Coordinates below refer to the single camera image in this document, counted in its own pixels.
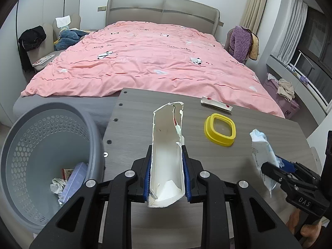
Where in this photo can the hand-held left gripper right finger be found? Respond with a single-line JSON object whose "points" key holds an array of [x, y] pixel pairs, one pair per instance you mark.
{"points": [[187, 179]]}

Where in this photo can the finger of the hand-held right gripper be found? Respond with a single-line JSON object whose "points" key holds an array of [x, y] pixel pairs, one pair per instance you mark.
{"points": [[285, 164], [272, 172]]}

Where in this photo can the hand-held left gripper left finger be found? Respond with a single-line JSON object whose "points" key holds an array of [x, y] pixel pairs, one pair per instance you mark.
{"points": [[147, 179]]}

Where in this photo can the light blue wipes packet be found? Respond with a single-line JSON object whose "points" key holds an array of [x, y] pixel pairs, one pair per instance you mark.
{"points": [[262, 153]]}

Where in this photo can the white drink carton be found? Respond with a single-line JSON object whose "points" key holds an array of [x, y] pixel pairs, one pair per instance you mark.
{"points": [[166, 160]]}

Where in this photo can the long purple cardboard box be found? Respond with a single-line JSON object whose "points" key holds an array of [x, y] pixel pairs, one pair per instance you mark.
{"points": [[74, 184]]}

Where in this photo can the red snack packet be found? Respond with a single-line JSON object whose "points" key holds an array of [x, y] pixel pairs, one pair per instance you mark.
{"points": [[67, 172]]}

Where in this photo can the printed paper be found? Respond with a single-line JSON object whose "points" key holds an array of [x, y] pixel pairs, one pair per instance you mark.
{"points": [[57, 185]]}

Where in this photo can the grey perforated plastic basket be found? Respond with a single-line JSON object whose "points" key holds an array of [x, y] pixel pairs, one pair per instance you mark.
{"points": [[33, 147]]}

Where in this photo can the person's right hand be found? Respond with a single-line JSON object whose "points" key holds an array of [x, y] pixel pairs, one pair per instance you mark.
{"points": [[310, 232]]}

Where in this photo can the pink storage box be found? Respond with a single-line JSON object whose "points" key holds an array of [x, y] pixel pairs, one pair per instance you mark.
{"points": [[285, 107]]}

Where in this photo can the beige cloth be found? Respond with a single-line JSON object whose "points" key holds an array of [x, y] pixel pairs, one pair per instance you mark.
{"points": [[285, 88]]}

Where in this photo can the white red-spotted wrapper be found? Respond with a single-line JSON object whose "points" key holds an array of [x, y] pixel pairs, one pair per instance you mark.
{"points": [[216, 104]]}

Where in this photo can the white drying rack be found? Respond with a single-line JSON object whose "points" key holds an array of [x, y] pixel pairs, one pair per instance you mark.
{"points": [[308, 80]]}

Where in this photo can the grey bed base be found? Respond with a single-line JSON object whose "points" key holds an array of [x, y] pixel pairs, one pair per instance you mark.
{"points": [[64, 103]]}

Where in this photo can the pink printed blanket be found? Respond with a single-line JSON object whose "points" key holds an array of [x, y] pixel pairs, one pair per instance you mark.
{"points": [[155, 64]]}

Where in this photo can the purple fluffy garment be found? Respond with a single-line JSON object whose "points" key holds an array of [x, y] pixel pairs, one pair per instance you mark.
{"points": [[240, 44]]}

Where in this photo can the white sheer curtain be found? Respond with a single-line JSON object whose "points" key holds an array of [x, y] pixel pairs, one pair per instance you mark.
{"points": [[291, 31]]}

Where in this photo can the dark window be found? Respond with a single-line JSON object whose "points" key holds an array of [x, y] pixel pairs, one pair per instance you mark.
{"points": [[317, 33]]}

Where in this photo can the magazine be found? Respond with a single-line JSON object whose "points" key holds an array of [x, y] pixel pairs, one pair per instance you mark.
{"points": [[43, 60]]}

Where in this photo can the blue crumpled clothing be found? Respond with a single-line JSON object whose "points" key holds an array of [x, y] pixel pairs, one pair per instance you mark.
{"points": [[68, 38]]}

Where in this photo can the beige curtain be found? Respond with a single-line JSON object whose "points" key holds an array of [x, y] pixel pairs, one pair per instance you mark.
{"points": [[255, 2]]}

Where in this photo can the beige armchair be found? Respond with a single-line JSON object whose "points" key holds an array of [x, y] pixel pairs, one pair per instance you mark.
{"points": [[44, 50]]}

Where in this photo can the beige padded bed headboard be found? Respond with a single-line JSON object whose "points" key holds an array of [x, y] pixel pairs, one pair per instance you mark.
{"points": [[163, 10]]}

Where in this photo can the white folded cloth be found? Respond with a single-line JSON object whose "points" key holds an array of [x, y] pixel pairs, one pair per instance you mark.
{"points": [[62, 21]]}

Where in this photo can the black clothing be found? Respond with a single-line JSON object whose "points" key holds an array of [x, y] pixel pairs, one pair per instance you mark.
{"points": [[32, 37]]}

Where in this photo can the beige wall switch plate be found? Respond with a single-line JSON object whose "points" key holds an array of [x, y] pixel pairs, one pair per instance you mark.
{"points": [[102, 8], [220, 23]]}

